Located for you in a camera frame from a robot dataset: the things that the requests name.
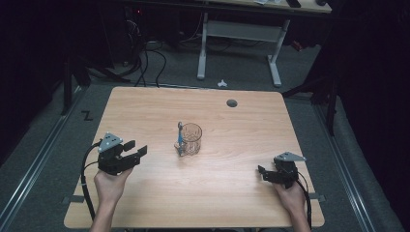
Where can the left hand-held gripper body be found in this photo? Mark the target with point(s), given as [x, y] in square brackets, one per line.
[111, 158]

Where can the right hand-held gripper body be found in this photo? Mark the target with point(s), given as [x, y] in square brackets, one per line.
[286, 172]

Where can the blue and grey toothbrush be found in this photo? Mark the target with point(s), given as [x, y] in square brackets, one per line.
[180, 138]

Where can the clear patterned glass cup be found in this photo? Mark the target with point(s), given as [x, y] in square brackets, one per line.
[193, 141]

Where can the person's right hand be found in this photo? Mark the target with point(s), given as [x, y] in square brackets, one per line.
[293, 199]

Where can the person's left hand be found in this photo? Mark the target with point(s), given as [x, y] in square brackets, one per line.
[109, 188]

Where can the grey tape strip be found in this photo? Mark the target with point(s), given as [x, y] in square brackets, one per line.
[73, 199]
[317, 197]

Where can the grey round table grommet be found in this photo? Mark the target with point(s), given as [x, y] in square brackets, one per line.
[231, 103]

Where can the black metal stand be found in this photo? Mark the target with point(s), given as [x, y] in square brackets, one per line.
[66, 90]
[331, 109]

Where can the white paper scrap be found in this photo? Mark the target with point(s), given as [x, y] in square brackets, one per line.
[221, 83]

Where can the white-framed background desk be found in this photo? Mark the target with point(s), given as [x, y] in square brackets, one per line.
[241, 30]

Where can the black device on desk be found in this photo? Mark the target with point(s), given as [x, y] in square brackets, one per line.
[293, 3]

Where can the metal floor rail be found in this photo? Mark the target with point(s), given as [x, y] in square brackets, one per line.
[38, 159]
[343, 167]

